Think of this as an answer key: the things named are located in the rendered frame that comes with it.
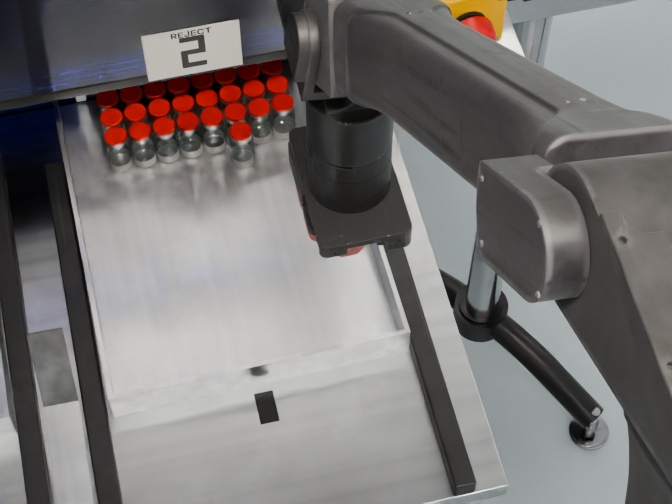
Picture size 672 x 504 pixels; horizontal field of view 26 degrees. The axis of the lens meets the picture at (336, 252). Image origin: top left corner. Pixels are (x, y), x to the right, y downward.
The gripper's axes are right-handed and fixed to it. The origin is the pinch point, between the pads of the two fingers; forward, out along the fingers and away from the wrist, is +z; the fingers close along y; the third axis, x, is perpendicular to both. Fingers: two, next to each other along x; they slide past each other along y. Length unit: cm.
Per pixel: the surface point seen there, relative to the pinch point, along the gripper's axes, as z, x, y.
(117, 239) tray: 20.7, 17.1, 17.8
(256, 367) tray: 17.2, 7.7, 0.3
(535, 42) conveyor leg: 34, -32, 40
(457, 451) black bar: 18.4, -6.8, -10.5
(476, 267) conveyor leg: 83, -29, 41
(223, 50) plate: 7.7, 4.6, 26.6
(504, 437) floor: 109, -31, 26
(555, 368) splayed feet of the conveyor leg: 99, -39, 30
